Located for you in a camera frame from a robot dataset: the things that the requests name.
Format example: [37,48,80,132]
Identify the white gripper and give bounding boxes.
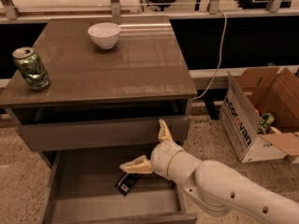
[120,119,201,182]

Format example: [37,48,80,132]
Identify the black rxbar chocolate bar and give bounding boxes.
[115,174,142,196]

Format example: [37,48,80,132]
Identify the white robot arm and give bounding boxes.
[120,119,299,224]

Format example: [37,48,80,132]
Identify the closed top drawer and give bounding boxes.
[15,115,191,152]

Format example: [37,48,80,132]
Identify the grey drawer cabinet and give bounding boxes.
[0,17,196,224]

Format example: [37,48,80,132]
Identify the open middle drawer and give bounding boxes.
[38,145,197,224]

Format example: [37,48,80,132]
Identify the corovan cardboard box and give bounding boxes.
[220,67,299,163]

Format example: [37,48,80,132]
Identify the green snack bag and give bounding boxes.
[257,112,276,133]

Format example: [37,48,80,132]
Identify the white ceramic bowl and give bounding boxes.
[88,22,121,49]

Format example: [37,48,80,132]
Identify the green soda can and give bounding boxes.
[12,47,50,91]

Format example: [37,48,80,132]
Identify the metal window railing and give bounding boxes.
[0,0,299,25]

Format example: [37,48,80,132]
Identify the white cable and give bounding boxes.
[192,9,228,101]

